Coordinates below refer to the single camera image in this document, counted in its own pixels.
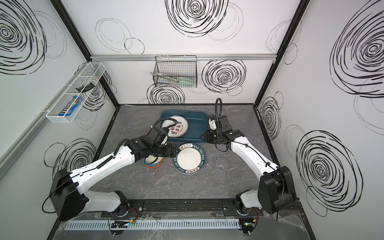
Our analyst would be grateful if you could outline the cream bowl on stack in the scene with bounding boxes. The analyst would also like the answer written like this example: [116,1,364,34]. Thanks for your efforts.
[144,156,163,164]

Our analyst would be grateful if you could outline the black front rail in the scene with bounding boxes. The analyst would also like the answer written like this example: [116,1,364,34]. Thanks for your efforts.
[61,197,304,218]

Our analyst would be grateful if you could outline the plate with dark lettered rim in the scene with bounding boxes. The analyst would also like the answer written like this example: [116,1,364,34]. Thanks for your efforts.
[173,143,206,175]

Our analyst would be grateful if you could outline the green item in basket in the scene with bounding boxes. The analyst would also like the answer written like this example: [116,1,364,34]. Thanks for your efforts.
[178,77,195,87]

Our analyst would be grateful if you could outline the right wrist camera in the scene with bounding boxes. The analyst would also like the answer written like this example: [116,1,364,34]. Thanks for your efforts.
[208,115,233,133]

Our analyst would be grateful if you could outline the blue candy packet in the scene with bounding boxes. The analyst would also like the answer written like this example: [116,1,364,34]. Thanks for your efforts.
[59,97,83,117]

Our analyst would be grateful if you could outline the white slotted cable duct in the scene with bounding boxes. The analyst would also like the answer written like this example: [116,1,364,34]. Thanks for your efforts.
[65,219,241,231]

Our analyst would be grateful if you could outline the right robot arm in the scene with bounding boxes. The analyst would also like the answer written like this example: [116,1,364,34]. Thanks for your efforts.
[201,130,297,215]

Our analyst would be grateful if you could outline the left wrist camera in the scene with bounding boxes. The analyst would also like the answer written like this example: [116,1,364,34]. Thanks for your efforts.
[147,127,169,145]

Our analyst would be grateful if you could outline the clear glass near front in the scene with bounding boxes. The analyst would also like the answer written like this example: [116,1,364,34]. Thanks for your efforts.
[215,158,229,173]

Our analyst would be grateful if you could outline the orange bowl under stack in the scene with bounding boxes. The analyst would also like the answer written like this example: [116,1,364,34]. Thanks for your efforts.
[145,160,163,169]

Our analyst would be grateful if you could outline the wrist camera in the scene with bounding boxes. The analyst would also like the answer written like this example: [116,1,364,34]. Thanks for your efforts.
[208,115,233,133]
[147,127,169,145]

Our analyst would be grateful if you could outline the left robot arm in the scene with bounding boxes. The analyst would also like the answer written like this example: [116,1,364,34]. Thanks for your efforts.
[49,138,180,221]

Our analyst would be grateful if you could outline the black wire basket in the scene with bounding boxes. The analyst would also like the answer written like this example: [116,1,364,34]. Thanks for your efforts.
[152,55,198,88]

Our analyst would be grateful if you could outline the plate with red characters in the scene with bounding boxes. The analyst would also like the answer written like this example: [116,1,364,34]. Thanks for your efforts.
[168,116,189,138]

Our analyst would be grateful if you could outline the metal tongs in basket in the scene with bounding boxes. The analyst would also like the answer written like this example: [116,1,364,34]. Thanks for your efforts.
[150,72,180,83]

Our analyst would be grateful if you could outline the white wire shelf basket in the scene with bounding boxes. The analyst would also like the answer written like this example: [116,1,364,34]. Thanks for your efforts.
[46,62,106,124]

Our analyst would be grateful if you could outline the teal plastic bin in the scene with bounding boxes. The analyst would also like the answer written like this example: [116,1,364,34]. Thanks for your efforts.
[161,110,208,143]

